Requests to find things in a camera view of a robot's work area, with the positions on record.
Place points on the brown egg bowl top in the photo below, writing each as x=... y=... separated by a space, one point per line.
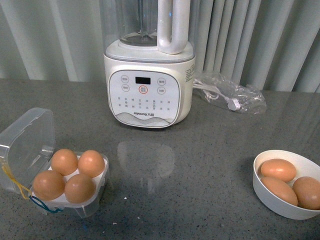
x=279 y=168

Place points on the clear plastic bag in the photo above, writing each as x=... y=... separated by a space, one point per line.
x=220 y=91

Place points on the brown egg back left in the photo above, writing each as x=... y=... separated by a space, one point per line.
x=64 y=161

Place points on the brown egg carried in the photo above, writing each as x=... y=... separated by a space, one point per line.
x=79 y=188

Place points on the clear plastic egg box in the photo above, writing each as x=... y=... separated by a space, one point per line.
x=27 y=147

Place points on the yellow rubber band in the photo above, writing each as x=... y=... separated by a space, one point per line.
x=24 y=191

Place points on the brown egg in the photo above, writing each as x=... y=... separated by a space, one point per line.
x=91 y=163
x=64 y=161
x=48 y=185

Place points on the blue rubber band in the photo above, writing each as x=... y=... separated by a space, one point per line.
x=42 y=205

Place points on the brown egg front left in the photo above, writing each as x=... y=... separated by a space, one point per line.
x=48 y=185

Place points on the white Joyoung blender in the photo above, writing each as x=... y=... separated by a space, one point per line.
x=149 y=59

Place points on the brown egg bowl right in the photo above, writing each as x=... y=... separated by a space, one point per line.
x=307 y=190

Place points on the brown egg bowl front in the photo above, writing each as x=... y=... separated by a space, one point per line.
x=280 y=189

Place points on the brown egg bowl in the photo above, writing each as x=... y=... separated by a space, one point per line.
x=280 y=189
x=307 y=190
x=279 y=168

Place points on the brown egg back right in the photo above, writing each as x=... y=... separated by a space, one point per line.
x=91 y=163

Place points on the white bowl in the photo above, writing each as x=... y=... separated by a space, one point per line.
x=304 y=166

